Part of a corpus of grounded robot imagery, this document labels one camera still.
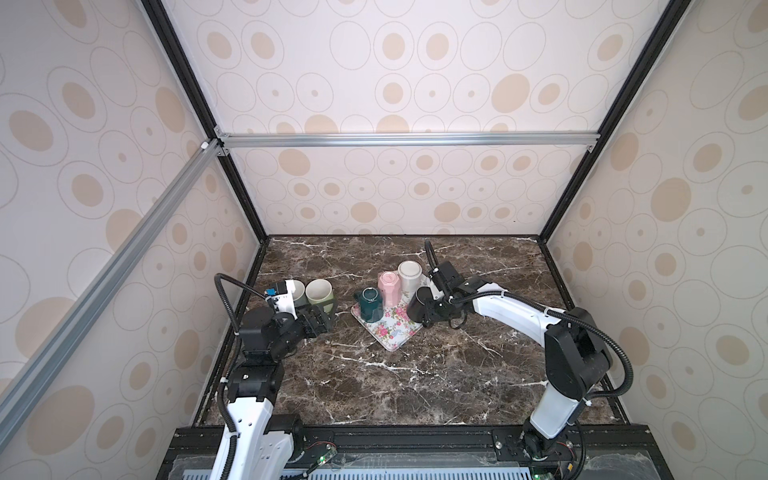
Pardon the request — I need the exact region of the dark teal mug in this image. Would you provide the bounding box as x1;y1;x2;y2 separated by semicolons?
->
354;287;384;323

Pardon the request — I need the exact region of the horizontal aluminium bar back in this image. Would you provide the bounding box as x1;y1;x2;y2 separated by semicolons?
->
220;131;600;149

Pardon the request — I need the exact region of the white mug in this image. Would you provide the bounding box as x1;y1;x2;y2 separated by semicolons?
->
397;260;423;295

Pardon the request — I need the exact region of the pink faceted mug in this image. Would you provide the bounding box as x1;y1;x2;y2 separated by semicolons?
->
378;271;402;308

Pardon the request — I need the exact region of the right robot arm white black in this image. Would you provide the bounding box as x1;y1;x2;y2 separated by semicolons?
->
407;262;634;460

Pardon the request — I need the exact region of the light green mug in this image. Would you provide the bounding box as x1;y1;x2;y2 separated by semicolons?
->
305;279;335;315

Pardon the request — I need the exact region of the floral rectangular tray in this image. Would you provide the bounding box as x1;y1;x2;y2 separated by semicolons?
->
350;290;423;352

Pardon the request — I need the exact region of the black mug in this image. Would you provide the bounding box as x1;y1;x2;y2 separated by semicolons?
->
406;286;434;326

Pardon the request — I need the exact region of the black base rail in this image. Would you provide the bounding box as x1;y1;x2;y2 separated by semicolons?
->
155;422;676;480

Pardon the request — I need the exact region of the grey mug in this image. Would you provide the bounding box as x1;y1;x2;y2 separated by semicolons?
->
287;279;308;308

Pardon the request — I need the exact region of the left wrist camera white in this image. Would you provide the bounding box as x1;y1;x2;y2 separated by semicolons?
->
265;280;297;319

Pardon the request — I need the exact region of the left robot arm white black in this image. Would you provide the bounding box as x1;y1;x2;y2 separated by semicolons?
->
211;305;333;479

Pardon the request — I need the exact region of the diagonal aluminium bar left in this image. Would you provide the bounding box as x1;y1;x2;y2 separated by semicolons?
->
1;138;222;449

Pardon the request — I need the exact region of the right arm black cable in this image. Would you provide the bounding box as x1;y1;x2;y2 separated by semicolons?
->
424;239;635;400

